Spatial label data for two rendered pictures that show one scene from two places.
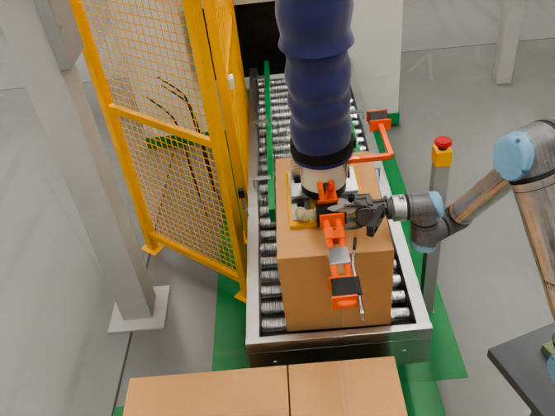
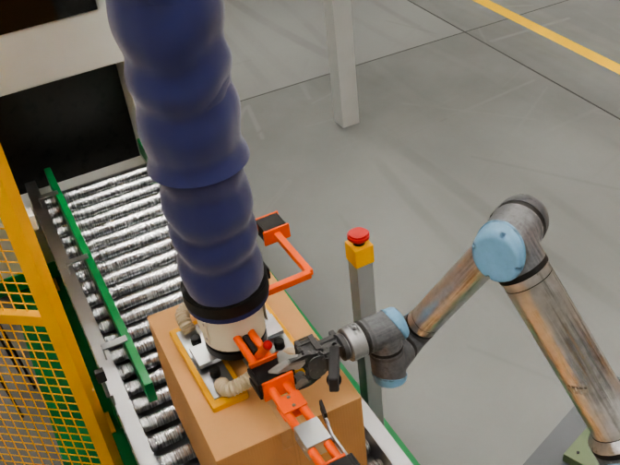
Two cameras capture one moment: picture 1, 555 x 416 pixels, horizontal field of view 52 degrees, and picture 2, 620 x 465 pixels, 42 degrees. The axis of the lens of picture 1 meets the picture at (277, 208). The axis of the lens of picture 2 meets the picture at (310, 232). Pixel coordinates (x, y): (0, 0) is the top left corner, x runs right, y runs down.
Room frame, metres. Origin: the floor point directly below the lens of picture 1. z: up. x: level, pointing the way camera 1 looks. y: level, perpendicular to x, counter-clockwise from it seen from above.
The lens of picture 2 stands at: (0.15, 0.29, 2.55)
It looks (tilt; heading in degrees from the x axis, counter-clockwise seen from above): 37 degrees down; 335
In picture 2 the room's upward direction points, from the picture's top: 7 degrees counter-clockwise
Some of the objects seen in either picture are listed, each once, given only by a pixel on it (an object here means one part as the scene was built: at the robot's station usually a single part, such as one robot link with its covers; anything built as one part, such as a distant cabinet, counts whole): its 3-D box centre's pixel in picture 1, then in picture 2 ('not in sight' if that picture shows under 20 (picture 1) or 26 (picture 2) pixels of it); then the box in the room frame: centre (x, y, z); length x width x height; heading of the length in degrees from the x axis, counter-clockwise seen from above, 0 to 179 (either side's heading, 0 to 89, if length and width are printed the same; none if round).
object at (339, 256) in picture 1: (339, 259); (313, 437); (1.24, -0.17, 1.09); 0.07 x 0.07 x 0.04; 88
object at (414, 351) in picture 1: (339, 355); not in sight; (1.34, -0.17, 0.47); 0.70 x 0.03 x 0.15; 87
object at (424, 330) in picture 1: (338, 338); not in sight; (1.34, -0.17, 0.58); 0.70 x 0.03 x 0.06; 87
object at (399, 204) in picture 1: (397, 207); (351, 341); (1.44, -0.40, 1.10); 0.09 x 0.05 x 0.10; 177
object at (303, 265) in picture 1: (329, 238); (256, 401); (1.69, -0.20, 0.77); 0.60 x 0.40 x 0.40; 176
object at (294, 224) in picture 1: (299, 194); (206, 359); (1.71, -0.09, 1.00); 0.34 x 0.10 x 0.05; 178
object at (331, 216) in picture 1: (330, 213); (271, 375); (1.46, -0.18, 1.10); 0.10 x 0.08 x 0.06; 88
